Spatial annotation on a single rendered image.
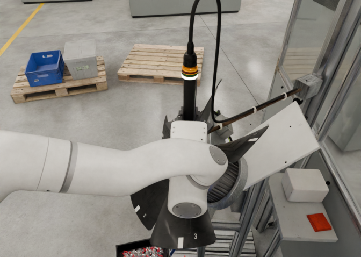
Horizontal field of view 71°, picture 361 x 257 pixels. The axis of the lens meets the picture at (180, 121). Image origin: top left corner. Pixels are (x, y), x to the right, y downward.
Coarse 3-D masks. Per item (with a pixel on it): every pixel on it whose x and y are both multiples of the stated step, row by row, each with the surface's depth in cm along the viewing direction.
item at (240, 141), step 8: (264, 128) 83; (248, 136) 84; (256, 136) 79; (224, 144) 86; (232, 144) 82; (240, 144) 79; (248, 144) 76; (224, 152) 79; (232, 152) 76; (240, 152) 74; (232, 160) 72
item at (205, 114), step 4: (220, 80) 103; (216, 88) 107; (208, 100) 102; (208, 104) 107; (204, 108) 103; (208, 108) 111; (204, 112) 105; (208, 112) 114; (204, 116) 108; (208, 116) 116
